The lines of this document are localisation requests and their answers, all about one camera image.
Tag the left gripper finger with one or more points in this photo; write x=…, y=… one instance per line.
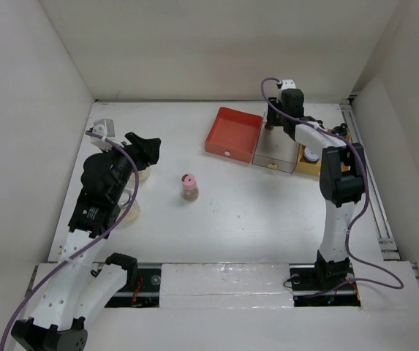
x=135, y=139
x=150, y=150

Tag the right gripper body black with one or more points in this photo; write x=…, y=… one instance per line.
x=283, y=110

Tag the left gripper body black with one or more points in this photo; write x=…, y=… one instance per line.
x=123, y=163

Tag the pink sauce jar white lid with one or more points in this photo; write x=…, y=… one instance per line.
x=309, y=156

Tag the white-powder bottle black pump cap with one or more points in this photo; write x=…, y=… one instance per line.
x=341, y=130

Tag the pink cap spice bottle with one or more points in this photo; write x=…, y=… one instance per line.
x=190, y=190

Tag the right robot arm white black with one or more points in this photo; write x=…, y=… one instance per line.
x=341, y=185

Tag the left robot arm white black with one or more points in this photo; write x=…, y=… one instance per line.
x=71, y=301

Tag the glass jar under left gripper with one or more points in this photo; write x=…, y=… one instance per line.
x=144, y=174

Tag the clear plastic bin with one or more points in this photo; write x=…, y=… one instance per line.
x=275, y=149

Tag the red orange plastic bin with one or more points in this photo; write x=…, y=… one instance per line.
x=234, y=134

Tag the large glass jar metal lid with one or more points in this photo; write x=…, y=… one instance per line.
x=123, y=203

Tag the yellow plastic bin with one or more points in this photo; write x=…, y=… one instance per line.
x=309, y=166

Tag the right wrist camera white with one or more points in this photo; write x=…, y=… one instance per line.
x=286, y=84

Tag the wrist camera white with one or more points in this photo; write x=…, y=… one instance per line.
x=104, y=128
x=286, y=84

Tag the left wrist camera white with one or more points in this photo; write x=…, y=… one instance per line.
x=104, y=128

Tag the aluminium rail right side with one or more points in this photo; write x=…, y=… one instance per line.
x=388, y=247

